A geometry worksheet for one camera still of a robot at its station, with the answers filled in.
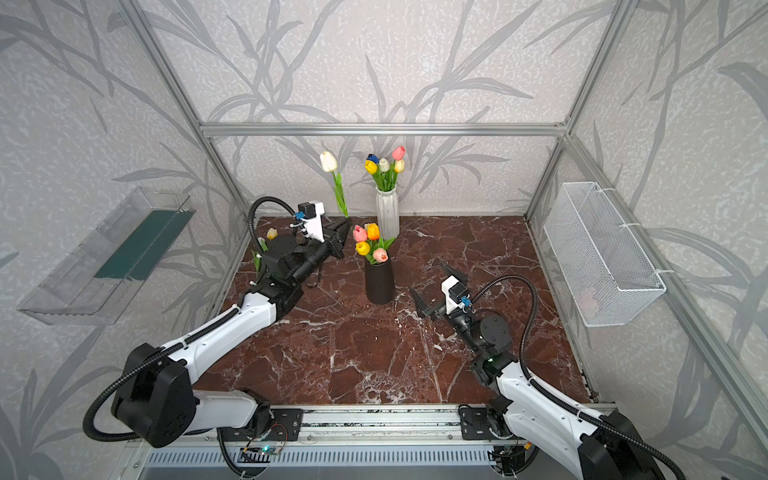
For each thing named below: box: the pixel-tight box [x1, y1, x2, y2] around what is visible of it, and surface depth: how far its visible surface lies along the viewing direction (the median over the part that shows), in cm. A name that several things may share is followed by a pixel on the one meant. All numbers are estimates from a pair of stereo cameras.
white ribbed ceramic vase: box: [375, 184, 400, 240], surface depth 101 cm
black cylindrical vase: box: [365, 257, 395, 305], surface depth 94 cm
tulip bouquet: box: [353, 223, 396, 265], surface depth 75 cm
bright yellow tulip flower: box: [364, 159, 378, 175], surface depth 86 cm
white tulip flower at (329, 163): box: [320, 150, 349, 218], surface depth 65 cm
